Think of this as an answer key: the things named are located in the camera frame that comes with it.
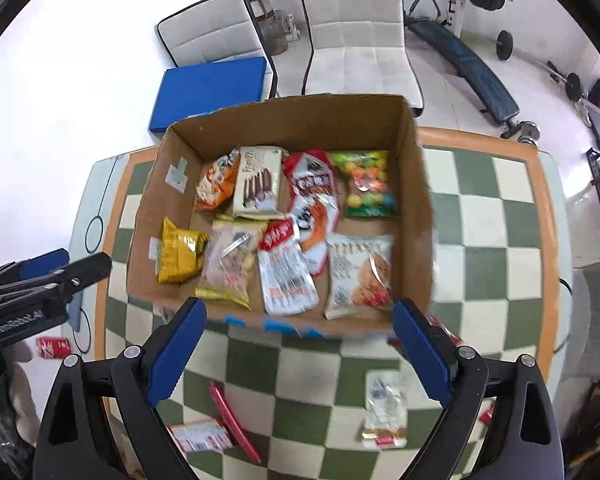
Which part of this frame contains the white packet with barcode label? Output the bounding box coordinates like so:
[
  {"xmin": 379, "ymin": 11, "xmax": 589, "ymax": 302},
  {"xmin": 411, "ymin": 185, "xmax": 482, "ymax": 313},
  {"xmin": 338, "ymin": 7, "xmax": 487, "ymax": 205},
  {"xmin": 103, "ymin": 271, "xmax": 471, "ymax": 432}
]
[{"xmin": 167, "ymin": 416, "xmax": 237, "ymax": 454}]

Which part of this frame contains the red soda can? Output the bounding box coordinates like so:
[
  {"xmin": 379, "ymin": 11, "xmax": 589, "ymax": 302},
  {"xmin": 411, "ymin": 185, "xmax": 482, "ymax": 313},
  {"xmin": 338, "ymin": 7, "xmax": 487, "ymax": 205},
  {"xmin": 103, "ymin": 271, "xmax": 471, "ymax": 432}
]
[{"xmin": 35, "ymin": 337, "xmax": 74, "ymax": 360}]

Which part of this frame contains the small barbell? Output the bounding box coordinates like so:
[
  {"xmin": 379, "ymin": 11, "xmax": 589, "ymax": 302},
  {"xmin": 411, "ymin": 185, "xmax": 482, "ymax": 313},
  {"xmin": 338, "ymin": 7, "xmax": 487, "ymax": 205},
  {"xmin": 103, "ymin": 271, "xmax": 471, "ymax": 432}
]
[{"xmin": 494, "ymin": 29, "xmax": 584, "ymax": 102}]

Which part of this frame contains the white padded chair black frame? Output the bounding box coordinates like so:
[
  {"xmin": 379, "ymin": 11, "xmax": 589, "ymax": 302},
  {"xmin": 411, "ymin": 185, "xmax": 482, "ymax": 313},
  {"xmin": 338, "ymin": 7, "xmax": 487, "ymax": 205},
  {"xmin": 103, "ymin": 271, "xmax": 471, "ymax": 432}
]
[{"xmin": 155, "ymin": 0, "xmax": 279, "ymax": 102}]

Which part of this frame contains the dark red snack packet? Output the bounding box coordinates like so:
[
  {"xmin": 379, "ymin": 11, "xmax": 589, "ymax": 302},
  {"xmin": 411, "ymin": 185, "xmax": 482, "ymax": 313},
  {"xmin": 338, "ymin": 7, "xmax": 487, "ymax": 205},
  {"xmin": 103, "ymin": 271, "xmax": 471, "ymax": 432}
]
[{"xmin": 426, "ymin": 315, "xmax": 464, "ymax": 349}]

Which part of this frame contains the clear biscuit packet yellow trim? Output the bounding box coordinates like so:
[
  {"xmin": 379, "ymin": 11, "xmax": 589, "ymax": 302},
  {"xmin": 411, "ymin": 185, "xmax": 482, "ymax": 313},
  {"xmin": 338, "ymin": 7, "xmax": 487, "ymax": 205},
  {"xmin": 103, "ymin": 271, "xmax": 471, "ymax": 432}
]
[{"xmin": 194, "ymin": 214, "xmax": 269, "ymax": 310}]

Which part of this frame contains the colourful candy bag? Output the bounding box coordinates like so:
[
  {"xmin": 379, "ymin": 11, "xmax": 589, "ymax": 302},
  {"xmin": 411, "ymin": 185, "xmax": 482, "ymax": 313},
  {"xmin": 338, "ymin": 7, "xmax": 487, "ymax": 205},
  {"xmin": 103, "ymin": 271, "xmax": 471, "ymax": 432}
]
[{"xmin": 328, "ymin": 149, "xmax": 403, "ymax": 220}]

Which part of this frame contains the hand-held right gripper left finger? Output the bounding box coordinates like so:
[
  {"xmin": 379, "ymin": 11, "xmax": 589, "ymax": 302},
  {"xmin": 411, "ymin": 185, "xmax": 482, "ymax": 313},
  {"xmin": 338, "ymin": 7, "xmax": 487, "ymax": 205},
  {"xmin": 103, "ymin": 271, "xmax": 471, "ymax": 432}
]
[{"xmin": 34, "ymin": 297, "xmax": 209, "ymax": 480}]

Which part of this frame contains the grey plastic chair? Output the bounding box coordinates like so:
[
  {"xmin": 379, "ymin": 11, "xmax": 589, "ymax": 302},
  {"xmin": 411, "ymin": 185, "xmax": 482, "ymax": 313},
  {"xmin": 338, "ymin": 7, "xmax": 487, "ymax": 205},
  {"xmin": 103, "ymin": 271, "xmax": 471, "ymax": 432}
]
[{"xmin": 554, "ymin": 254, "xmax": 600, "ymax": 387}]

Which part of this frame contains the grey round pot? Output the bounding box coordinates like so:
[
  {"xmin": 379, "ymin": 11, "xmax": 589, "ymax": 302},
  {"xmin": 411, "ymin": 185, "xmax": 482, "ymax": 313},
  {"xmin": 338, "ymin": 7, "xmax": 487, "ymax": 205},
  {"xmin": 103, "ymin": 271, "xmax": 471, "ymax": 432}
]
[{"xmin": 259, "ymin": 7, "xmax": 294, "ymax": 57}]

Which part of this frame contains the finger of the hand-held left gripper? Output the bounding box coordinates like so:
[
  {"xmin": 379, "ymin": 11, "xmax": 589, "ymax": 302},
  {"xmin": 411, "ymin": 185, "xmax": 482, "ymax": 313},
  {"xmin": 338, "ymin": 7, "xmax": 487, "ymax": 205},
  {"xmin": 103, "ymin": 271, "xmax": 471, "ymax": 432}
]
[
  {"xmin": 17, "ymin": 248, "xmax": 71, "ymax": 281},
  {"xmin": 44, "ymin": 252, "xmax": 114, "ymax": 292}
]

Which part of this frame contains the blue foam mat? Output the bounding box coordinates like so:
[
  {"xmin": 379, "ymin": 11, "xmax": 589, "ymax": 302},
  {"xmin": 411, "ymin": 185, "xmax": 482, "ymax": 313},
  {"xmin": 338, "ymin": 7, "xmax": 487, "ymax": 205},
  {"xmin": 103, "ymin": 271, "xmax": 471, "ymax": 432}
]
[{"xmin": 148, "ymin": 56, "xmax": 268, "ymax": 135}]

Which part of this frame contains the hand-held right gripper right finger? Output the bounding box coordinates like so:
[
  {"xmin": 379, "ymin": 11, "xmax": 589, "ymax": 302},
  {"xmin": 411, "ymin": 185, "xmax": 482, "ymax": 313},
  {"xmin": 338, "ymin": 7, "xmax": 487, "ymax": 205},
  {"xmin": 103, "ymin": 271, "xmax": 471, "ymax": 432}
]
[{"xmin": 391, "ymin": 297, "xmax": 565, "ymax": 480}]

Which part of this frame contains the red sausage stick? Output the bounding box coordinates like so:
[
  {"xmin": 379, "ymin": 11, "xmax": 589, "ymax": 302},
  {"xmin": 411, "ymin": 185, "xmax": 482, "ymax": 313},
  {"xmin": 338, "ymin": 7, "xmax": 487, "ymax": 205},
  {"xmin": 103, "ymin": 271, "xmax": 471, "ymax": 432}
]
[{"xmin": 208, "ymin": 382, "xmax": 263, "ymax": 464}]

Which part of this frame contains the chocolate wafer biscuit packet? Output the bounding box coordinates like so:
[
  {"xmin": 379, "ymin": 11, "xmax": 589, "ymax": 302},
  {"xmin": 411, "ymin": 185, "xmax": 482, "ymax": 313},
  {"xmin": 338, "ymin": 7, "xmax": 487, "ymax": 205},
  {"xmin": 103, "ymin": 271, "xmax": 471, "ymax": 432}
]
[{"xmin": 231, "ymin": 145, "xmax": 287, "ymax": 221}]

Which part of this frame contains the dark blue weight bench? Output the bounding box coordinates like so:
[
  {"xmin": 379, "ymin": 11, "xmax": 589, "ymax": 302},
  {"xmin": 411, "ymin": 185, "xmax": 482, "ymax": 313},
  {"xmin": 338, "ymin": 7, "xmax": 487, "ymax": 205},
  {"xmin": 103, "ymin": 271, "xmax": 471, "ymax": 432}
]
[{"xmin": 404, "ymin": 16, "xmax": 522, "ymax": 127}]

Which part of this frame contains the red and white snack packet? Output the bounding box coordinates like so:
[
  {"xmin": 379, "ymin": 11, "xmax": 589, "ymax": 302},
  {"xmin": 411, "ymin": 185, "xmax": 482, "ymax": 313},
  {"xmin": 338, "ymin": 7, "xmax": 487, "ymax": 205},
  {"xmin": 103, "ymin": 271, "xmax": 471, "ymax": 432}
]
[{"xmin": 282, "ymin": 149, "xmax": 342, "ymax": 279}]

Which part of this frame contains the orange panda snack packet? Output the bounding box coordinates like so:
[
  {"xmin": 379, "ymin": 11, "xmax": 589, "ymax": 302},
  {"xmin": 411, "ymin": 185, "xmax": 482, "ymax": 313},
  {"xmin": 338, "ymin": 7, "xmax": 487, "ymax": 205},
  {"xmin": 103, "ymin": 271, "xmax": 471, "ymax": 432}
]
[{"xmin": 195, "ymin": 153, "xmax": 241, "ymax": 212}]

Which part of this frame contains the cardboard box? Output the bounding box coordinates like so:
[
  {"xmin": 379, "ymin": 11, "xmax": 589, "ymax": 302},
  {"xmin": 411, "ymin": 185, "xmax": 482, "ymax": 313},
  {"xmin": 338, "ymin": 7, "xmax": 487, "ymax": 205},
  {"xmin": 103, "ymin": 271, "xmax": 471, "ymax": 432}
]
[{"xmin": 125, "ymin": 93, "xmax": 436, "ymax": 342}]

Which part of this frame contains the white cookie packet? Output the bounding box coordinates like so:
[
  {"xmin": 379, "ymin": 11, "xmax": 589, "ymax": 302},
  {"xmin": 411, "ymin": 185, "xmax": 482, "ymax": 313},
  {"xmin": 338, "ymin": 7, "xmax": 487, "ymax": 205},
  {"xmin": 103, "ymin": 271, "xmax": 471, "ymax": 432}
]
[{"xmin": 323, "ymin": 233, "xmax": 396, "ymax": 321}]

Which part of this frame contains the small clear snack packet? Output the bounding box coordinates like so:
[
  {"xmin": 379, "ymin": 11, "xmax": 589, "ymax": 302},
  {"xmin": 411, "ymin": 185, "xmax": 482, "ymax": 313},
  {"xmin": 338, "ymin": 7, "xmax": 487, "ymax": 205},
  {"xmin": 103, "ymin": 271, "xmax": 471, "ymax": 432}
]
[{"xmin": 361, "ymin": 369, "xmax": 410, "ymax": 450}]

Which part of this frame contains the chrome dumbbell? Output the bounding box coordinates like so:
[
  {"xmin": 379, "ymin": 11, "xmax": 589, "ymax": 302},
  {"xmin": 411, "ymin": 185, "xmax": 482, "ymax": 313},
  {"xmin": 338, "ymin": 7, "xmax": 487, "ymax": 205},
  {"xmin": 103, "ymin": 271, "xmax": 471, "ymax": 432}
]
[{"xmin": 499, "ymin": 119, "xmax": 542, "ymax": 147}]

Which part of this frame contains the yellow snack packet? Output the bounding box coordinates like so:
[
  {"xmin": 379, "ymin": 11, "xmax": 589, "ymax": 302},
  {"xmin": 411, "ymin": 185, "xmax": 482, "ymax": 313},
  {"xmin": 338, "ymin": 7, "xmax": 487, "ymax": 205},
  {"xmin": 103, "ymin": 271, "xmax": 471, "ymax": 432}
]
[{"xmin": 157, "ymin": 216, "xmax": 209, "ymax": 286}]

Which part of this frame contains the white packet with red label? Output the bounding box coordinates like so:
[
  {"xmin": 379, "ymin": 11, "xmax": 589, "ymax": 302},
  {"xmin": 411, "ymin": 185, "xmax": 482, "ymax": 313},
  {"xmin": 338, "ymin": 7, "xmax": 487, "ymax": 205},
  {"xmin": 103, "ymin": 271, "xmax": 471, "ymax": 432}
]
[{"xmin": 257, "ymin": 217, "xmax": 319, "ymax": 317}]

